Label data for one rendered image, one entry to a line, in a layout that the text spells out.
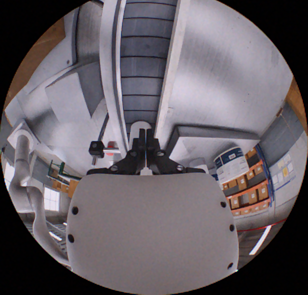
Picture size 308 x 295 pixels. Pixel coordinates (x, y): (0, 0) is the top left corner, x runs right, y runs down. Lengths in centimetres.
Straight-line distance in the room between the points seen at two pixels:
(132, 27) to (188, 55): 13
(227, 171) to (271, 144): 405
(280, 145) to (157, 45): 445
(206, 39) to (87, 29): 25
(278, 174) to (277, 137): 127
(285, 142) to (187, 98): 435
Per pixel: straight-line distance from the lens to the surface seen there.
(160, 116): 18
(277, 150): 448
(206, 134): 37
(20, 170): 60
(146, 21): 18
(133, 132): 22
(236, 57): 32
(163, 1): 20
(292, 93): 333
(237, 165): 54
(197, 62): 25
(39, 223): 51
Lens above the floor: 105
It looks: 36 degrees down
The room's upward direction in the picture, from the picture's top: 175 degrees clockwise
